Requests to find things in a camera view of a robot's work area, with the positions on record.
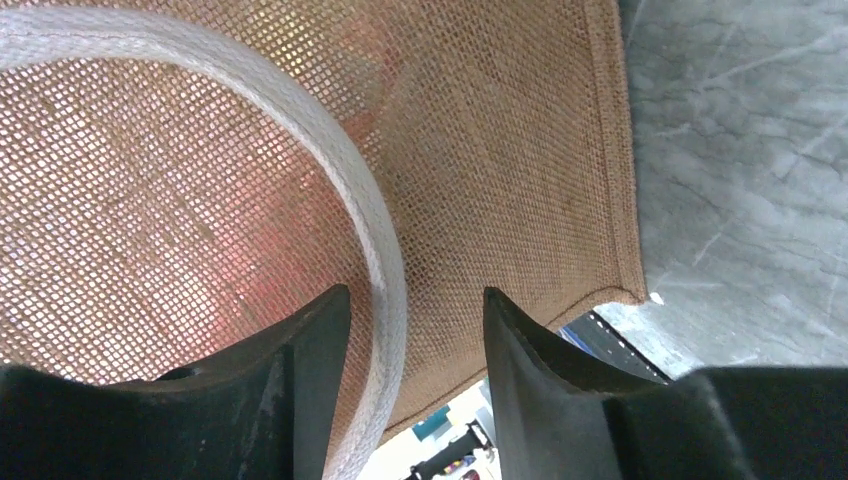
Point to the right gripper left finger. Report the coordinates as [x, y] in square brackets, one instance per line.
[261, 408]

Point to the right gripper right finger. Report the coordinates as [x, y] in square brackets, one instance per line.
[561, 413]

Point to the brown burlap grocery bag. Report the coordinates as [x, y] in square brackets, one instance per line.
[179, 175]

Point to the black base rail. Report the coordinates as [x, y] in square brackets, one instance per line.
[592, 334]

